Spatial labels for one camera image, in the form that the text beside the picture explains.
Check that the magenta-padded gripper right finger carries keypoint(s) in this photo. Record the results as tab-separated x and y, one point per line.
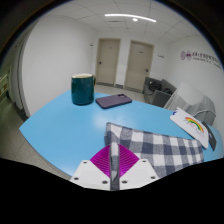
138	173

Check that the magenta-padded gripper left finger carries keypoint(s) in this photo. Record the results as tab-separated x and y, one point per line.
91	173

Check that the blue white checked towel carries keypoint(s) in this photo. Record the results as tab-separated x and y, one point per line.
160	150

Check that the white rainbow-print mouse pad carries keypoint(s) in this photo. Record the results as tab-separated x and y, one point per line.
190	128

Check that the purple smartphone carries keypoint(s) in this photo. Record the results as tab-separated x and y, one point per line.
113	101

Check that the grey sofa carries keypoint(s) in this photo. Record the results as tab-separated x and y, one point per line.
159	98

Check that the dark green mug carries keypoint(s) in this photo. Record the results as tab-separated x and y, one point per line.
82	90

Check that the black bag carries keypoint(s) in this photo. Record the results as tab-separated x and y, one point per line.
155	86

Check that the grey cloth-covered furniture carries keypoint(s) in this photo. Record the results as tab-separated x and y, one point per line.
191	101

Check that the beige door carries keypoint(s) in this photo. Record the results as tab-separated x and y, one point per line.
107	61
139	66

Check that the small round ceiling light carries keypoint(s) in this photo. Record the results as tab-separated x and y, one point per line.
135	19

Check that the long ceiling light strip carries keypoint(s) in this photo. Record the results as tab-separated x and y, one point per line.
130	16

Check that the wall sign lettering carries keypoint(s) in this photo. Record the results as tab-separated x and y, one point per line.
200	57

